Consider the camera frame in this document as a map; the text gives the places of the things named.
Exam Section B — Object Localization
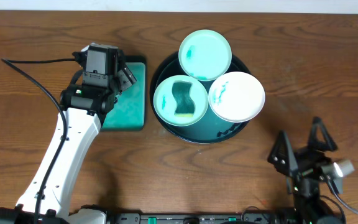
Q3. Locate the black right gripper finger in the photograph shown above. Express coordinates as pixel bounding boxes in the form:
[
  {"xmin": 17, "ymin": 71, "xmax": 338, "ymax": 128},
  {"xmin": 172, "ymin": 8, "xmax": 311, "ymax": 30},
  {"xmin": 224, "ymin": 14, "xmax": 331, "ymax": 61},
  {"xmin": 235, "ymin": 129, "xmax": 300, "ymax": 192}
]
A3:
[
  {"xmin": 308, "ymin": 116, "xmax": 338, "ymax": 152},
  {"xmin": 267, "ymin": 130, "xmax": 298, "ymax": 177}
]

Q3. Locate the mint green plate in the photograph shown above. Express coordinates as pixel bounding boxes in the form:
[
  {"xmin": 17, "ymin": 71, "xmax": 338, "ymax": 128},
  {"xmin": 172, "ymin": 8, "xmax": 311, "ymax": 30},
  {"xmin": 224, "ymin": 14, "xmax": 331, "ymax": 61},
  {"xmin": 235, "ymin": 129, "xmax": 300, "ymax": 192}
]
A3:
[
  {"xmin": 153, "ymin": 75, "xmax": 209, "ymax": 126},
  {"xmin": 178, "ymin": 29, "xmax": 232, "ymax": 81}
]

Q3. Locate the green scouring sponge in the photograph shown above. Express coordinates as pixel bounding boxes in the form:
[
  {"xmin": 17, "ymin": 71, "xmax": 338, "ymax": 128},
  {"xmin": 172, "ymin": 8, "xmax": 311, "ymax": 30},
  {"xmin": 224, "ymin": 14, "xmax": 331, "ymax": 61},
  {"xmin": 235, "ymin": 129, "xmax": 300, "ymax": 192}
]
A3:
[{"xmin": 172, "ymin": 82, "xmax": 195, "ymax": 117}]

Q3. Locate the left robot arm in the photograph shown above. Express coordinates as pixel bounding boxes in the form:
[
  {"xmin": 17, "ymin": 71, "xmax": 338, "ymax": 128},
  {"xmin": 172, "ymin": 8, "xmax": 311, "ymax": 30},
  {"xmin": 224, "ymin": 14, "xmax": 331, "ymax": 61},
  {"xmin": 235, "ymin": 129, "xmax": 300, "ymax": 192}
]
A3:
[{"xmin": 0, "ymin": 44, "xmax": 137, "ymax": 223}]

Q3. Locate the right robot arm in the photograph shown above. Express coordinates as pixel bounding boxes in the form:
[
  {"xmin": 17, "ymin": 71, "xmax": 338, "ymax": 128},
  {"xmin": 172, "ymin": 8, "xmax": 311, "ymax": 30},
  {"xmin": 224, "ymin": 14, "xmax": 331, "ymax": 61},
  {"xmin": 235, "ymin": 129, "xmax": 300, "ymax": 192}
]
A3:
[{"xmin": 267, "ymin": 116, "xmax": 346, "ymax": 223}]

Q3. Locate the black rectangular water tray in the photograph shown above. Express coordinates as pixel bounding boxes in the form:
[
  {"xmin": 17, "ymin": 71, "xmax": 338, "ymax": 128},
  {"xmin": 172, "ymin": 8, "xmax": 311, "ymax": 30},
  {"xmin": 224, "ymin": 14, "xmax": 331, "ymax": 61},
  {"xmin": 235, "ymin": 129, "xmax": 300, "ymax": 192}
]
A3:
[{"xmin": 101, "ymin": 55, "xmax": 147, "ymax": 131}]

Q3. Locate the round black tray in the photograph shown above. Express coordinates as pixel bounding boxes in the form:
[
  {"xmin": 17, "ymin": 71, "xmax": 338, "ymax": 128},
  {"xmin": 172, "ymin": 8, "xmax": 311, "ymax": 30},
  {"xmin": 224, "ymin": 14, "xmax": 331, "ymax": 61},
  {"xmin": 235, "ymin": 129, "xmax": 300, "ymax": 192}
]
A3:
[{"xmin": 149, "ymin": 52, "xmax": 248, "ymax": 144}]

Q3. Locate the white plate with green smear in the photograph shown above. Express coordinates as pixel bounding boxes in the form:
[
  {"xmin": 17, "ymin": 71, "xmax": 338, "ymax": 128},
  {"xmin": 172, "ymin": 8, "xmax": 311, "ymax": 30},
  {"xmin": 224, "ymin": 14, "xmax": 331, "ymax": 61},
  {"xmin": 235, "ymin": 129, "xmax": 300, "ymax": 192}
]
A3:
[{"xmin": 208, "ymin": 72, "xmax": 265, "ymax": 123}]

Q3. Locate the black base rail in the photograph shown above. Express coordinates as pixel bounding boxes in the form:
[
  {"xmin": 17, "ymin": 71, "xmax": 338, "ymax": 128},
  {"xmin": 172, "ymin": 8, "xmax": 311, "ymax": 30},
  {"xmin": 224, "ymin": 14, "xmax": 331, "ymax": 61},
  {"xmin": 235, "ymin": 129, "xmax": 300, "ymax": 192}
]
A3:
[{"xmin": 70, "ymin": 212, "xmax": 298, "ymax": 224}]

